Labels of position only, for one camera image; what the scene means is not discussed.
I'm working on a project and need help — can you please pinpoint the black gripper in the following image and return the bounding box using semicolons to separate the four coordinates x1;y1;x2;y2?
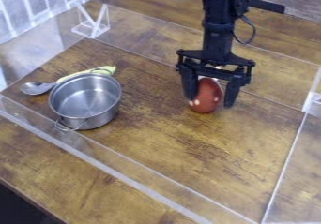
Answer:
177;50;255;108

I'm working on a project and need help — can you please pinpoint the red plush mushroom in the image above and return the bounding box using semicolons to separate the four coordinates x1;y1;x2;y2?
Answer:
190;78;224;113

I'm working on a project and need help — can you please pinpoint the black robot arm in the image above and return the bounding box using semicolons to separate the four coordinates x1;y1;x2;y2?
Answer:
176;0;256;108

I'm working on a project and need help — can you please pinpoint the silver metal pot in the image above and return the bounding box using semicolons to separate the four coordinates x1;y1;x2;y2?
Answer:
49;73;122;131

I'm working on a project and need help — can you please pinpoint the black bar in background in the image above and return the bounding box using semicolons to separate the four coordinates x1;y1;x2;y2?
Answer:
251;0;285;14

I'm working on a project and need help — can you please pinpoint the clear acrylic triangular stand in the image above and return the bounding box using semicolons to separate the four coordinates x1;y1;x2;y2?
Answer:
71;4;112;38

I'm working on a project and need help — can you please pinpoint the spoon with yellow-green handle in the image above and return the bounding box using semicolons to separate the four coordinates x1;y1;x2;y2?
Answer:
21;66;117;96

